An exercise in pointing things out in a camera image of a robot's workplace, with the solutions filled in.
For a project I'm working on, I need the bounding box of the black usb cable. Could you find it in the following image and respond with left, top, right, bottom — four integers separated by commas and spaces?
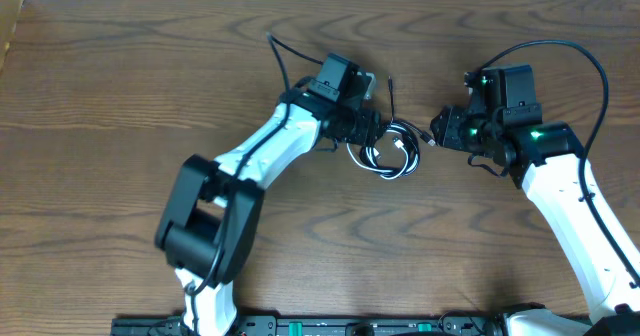
358, 76, 436, 180

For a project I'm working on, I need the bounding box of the white usb cable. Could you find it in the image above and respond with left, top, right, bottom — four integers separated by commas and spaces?
345, 135, 409, 178

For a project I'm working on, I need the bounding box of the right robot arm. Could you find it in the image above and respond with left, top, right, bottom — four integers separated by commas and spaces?
430, 64, 639, 335

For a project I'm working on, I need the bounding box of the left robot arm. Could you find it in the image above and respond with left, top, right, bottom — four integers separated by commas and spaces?
154, 54, 380, 335

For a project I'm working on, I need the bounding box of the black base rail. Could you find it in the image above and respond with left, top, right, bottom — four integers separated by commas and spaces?
109, 314, 511, 336

